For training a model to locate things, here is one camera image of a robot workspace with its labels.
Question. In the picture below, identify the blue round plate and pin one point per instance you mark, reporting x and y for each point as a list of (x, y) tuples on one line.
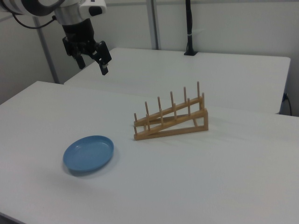
[(87, 154)]

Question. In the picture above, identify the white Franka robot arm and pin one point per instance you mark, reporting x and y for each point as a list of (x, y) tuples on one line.
[(14, 5)]

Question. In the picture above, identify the black camera pole with tie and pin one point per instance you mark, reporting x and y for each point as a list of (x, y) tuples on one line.
[(189, 23)]

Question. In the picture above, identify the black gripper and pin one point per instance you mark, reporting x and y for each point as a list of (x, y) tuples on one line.
[(78, 35)]

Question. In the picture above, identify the wooden plate rack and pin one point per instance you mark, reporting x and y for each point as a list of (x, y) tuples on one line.
[(163, 131)]

